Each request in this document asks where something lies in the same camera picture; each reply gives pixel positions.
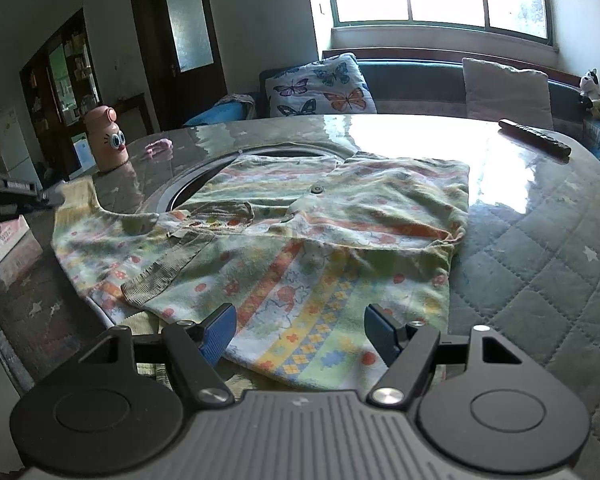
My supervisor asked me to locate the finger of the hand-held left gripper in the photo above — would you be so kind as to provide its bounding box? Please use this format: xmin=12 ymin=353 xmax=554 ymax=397
xmin=32 ymin=186 xmax=67 ymax=209

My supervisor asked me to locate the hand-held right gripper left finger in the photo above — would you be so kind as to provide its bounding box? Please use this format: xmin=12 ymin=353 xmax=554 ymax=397
xmin=55 ymin=302 xmax=237 ymax=407

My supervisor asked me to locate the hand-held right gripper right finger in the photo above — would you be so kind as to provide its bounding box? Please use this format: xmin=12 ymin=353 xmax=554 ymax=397
xmin=364 ymin=304 xmax=556 ymax=407

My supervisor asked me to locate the pastel patterned child's shirt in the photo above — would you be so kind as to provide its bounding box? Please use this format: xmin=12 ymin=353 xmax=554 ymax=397
xmin=51 ymin=152 xmax=471 ymax=393

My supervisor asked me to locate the pink cardboard box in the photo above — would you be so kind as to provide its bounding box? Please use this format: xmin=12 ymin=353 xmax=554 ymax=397
xmin=0 ymin=214 xmax=45 ymax=273

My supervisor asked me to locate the white refrigerator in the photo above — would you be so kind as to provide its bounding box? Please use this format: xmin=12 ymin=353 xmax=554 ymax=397
xmin=0 ymin=106 xmax=38 ymax=193

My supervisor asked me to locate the light blue board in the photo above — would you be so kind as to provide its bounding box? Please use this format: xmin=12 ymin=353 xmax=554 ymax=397
xmin=71 ymin=132 xmax=95 ymax=171

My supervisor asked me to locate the pink cartoon-eyed bottle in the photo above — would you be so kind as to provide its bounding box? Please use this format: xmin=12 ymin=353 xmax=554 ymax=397
xmin=82 ymin=105 xmax=129 ymax=173

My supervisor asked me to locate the dark wooden display cabinet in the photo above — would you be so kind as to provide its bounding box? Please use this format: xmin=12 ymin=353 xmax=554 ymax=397
xmin=19 ymin=7 xmax=103 ymax=181

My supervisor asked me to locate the wooden chair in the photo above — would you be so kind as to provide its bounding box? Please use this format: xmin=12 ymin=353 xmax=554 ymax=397
xmin=112 ymin=92 xmax=148 ymax=136

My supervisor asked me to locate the round black inset cooker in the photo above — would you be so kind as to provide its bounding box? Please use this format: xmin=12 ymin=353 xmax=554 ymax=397
xmin=140 ymin=142 xmax=358 ymax=213

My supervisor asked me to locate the dark wooden door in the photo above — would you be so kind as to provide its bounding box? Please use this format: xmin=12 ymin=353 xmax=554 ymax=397
xmin=127 ymin=0 xmax=228 ymax=131

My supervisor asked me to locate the blue cloth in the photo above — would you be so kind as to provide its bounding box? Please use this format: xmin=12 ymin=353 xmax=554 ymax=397
xmin=184 ymin=102 xmax=246 ymax=128

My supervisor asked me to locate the grey garment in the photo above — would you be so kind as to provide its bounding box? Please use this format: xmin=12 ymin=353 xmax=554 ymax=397
xmin=215 ymin=92 xmax=258 ymax=121

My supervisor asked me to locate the black remote control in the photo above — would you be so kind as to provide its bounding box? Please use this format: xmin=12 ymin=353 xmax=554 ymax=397
xmin=498 ymin=118 xmax=572 ymax=158

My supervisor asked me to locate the blue bench sofa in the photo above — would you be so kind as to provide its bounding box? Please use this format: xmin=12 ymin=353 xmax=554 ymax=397
xmin=182 ymin=47 xmax=600 ymax=181

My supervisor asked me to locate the butterfly print pillow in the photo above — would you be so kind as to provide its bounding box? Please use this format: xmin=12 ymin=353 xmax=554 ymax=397
xmin=264 ymin=52 xmax=378 ymax=120

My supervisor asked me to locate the plain grey pillow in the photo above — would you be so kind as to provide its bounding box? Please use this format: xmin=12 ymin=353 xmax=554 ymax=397
xmin=461 ymin=57 xmax=554 ymax=131

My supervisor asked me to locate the black and white cow plush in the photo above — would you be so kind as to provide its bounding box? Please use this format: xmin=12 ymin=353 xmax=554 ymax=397
xmin=579 ymin=69 xmax=600 ymax=113

